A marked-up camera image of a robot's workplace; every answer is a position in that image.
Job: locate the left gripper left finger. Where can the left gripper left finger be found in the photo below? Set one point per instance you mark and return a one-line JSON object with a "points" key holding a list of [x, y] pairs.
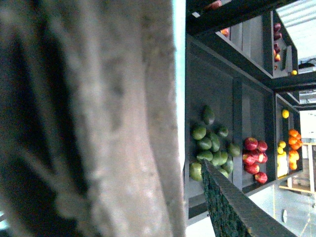
{"points": [[88, 119]]}

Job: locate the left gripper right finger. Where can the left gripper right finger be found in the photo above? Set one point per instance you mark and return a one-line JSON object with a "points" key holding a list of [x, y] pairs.
{"points": [[232, 213]]}

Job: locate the light blue plastic basket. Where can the light blue plastic basket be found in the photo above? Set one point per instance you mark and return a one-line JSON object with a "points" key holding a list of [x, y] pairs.
{"points": [[179, 15]]}

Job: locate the yellow lemon top shelf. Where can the yellow lemon top shelf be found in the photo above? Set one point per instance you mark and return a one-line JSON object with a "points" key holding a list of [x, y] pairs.
{"points": [[285, 113]]}

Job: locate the red apple front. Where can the red apple front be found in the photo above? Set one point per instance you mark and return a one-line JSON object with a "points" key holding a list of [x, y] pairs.
{"points": [[261, 177]]}

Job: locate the red apple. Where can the red apple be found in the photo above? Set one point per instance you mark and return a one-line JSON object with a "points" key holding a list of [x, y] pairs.
{"points": [[261, 177], [250, 143]]}

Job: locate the red apple middle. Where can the red apple middle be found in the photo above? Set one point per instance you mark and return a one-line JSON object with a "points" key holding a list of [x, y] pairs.
{"points": [[250, 143]]}

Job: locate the green lime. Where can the green lime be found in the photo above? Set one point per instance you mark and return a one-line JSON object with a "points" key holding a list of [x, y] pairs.
{"points": [[223, 132]]}

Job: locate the orange pile lower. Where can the orange pile lower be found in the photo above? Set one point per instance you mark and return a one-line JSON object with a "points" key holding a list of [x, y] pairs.
{"points": [[293, 158]]}

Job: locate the orange pile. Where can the orange pile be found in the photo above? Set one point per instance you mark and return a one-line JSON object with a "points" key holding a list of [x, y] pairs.
{"points": [[293, 158], [294, 139]]}

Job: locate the orange pile upper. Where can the orange pile upper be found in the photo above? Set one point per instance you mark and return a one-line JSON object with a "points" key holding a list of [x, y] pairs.
{"points": [[294, 139]]}

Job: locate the green avocado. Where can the green avocado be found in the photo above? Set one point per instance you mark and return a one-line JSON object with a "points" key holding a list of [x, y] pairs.
{"points": [[208, 115]]}

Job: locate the black produce display stand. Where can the black produce display stand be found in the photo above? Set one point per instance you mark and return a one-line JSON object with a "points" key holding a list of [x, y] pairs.
{"points": [[230, 68]]}

